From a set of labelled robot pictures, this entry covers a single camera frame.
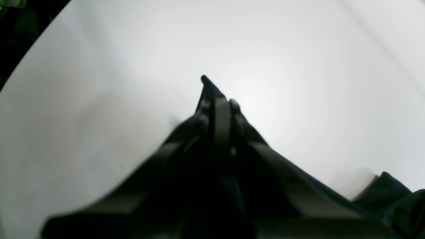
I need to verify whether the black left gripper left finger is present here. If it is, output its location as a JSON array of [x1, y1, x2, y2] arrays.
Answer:
[[42, 97, 231, 239]]

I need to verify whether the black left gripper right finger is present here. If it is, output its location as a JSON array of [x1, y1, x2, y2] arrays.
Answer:
[[229, 99, 399, 239]]

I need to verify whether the black t-shirt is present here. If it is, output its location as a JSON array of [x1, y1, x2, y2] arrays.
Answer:
[[197, 75, 424, 239]]

